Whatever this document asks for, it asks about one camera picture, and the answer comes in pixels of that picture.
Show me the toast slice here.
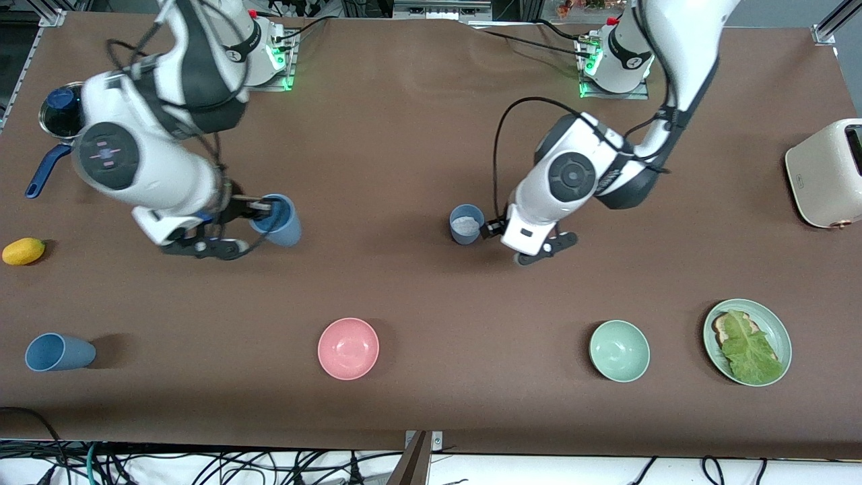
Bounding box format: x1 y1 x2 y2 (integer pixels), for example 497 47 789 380
713 312 779 362

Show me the pink bowl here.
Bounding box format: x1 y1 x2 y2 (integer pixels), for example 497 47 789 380
317 317 380 381

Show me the cream toaster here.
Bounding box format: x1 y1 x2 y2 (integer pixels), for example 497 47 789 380
784 118 862 230

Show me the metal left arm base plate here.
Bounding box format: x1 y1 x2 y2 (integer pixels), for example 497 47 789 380
577 35 651 101

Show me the dark metal profile bar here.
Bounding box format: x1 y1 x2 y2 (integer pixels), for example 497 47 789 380
386 431 432 485

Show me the green lettuce leaf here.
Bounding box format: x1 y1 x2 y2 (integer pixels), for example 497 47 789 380
719 309 785 385

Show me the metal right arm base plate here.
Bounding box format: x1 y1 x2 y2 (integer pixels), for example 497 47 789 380
242 32 298 92

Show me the silver table edge bracket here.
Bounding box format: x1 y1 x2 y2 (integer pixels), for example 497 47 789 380
404 430 444 453

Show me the aluminium corner bracket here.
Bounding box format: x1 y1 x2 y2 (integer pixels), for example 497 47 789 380
811 0 862 47

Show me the blue cup holding tissue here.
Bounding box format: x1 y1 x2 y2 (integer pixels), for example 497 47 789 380
449 203 486 246

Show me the silver metal frame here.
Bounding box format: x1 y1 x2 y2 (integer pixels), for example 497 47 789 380
392 0 494 22

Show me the black looped floor cable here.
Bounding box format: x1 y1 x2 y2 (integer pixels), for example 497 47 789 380
0 406 69 485

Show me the black pot with blue handle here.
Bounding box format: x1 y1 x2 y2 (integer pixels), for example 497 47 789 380
25 81 89 200

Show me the brown table cover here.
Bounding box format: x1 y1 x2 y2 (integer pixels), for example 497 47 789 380
0 9 862 461

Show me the black right base cable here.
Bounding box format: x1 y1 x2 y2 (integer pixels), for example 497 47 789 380
273 16 332 44

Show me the black left base cable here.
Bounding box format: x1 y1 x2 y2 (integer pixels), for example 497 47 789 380
470 19 597 57

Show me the glass lid with blue knob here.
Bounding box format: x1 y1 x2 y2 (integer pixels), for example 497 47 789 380
38 82 88 139

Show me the blue plastic cup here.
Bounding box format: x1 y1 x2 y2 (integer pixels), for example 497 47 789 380
24 332 97 373
248 193 302 249

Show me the black base cable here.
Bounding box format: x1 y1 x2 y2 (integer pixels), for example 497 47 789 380
273 16 332 44
470 19 597 57

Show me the yellow lemon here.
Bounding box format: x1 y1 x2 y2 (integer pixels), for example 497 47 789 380
1 236 47 267

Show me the pale green plate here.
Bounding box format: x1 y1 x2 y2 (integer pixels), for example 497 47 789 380
702 298 793 388

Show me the pale green bowl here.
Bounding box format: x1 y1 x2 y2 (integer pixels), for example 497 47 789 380
589 319 652 384

